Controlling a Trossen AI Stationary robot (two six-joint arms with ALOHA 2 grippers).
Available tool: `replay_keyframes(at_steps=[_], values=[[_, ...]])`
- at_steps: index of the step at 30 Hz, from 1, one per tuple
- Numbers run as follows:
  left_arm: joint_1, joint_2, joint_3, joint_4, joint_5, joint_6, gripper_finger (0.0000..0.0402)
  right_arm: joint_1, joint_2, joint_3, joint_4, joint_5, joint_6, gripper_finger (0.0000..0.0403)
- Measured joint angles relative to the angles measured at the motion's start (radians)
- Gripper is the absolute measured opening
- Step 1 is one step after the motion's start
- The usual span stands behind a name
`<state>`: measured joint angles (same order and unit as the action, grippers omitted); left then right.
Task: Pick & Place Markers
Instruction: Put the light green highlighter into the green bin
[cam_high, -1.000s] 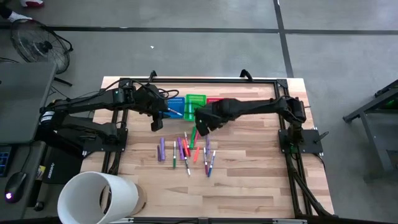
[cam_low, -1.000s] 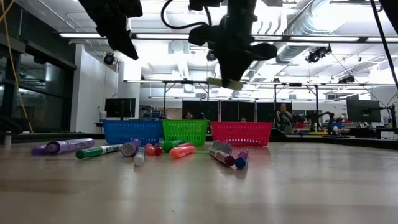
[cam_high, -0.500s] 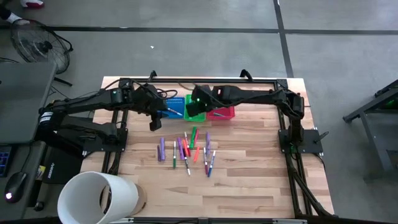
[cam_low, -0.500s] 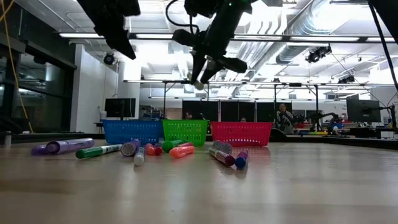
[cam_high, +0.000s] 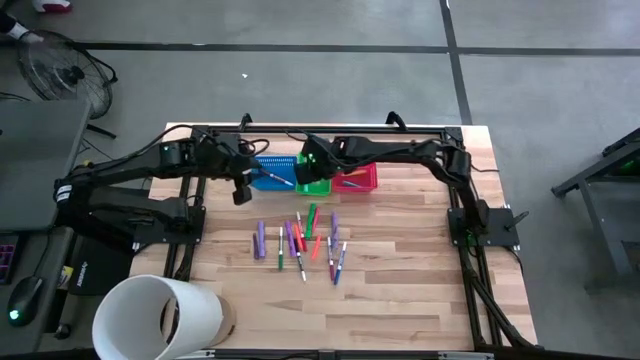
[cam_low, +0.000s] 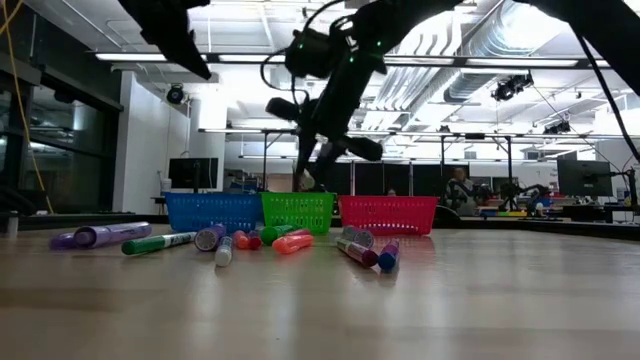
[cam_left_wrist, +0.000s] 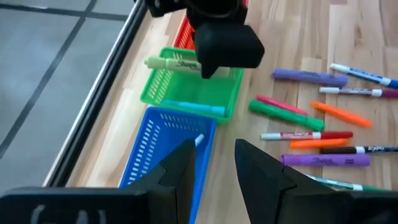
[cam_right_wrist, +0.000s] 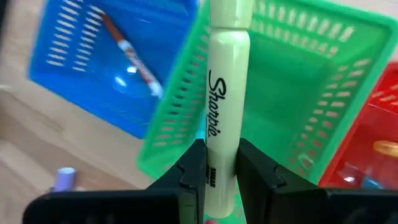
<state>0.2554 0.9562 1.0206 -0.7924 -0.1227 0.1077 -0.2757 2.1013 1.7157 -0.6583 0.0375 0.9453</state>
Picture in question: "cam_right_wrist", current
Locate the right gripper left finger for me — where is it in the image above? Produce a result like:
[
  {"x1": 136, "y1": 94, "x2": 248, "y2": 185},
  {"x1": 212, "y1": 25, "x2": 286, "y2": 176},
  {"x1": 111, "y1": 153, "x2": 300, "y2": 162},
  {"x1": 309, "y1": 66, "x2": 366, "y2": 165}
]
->
[{"x1": 22, "y1": 139, "x2": 208, "y2": 224}]

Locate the purple highlighter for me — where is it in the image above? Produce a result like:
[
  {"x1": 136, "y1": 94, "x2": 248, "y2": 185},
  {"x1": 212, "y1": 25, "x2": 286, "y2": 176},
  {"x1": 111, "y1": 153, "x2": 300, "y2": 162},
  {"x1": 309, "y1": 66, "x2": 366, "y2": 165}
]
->
[{"x1": 52, "y1": 167, "x2": 78, "y2": 193}]

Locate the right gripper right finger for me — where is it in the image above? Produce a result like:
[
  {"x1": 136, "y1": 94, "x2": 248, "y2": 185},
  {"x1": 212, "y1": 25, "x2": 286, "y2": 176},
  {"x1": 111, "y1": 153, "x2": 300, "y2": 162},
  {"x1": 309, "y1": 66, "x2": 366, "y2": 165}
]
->
[{"x1": 236, "y1": 138, "x2": 398, "y2": 224}]

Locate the teal highlighter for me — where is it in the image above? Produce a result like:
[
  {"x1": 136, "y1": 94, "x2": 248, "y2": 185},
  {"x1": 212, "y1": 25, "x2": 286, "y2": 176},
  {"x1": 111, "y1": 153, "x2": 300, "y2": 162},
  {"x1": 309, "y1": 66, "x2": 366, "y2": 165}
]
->
[{"x1": 197, "y1": 124, "x2": 207, "y2": 142}]

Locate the red plastic basket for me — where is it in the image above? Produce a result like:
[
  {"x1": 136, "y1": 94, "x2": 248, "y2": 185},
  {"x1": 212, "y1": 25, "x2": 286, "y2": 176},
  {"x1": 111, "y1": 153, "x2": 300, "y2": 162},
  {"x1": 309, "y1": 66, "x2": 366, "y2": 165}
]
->
[{"x1": 318, "y1": 60, "x2": 398, "y2": 190}]

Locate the blue plastic basket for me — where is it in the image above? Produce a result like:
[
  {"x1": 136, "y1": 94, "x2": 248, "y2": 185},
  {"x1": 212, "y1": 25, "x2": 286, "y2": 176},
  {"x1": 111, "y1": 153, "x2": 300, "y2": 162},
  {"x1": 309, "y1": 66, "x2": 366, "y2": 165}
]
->
[{"x1": 27, "y1": 0, "x2": 200, "y2": 140}]

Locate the green plastic basket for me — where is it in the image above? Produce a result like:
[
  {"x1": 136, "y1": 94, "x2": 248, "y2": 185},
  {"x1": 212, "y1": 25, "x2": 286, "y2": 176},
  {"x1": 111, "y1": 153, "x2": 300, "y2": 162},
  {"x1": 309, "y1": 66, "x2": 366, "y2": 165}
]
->
[{"x1": 136, "y1": 0, "x2": 398, "y2": 184}]

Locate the yellow highlighter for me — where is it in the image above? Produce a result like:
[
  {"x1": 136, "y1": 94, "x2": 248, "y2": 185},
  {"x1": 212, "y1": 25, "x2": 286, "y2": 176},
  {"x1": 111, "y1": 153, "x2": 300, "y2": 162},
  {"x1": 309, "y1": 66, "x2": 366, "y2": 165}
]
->
[{"x1": 373, "y1": 139, "x2": 398, "y2": 159}]

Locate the light green Sharpie highlighter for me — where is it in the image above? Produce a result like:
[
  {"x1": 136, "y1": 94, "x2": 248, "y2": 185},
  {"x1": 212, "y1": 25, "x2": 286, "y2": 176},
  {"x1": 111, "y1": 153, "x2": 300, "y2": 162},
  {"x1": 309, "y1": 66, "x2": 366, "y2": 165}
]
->
[{"x1": 203, "y1": 0, "x2": 254, "y2": 218}]

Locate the thin brown dry-erase marker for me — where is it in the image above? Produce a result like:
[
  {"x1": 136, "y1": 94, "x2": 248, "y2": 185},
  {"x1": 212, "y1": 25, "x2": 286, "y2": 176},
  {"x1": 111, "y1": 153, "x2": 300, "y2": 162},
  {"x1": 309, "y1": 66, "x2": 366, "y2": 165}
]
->
[{"x1": 98, "y1": 11, "x2": 164, "y2": 98}]

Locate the blue highlighter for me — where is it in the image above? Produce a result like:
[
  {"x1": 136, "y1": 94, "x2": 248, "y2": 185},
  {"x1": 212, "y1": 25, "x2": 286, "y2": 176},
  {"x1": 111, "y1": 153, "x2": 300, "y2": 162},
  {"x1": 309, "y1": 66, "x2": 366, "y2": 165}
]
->
[{"x1": 360, "y1": 175, "x2": 385, "y2": 190}]

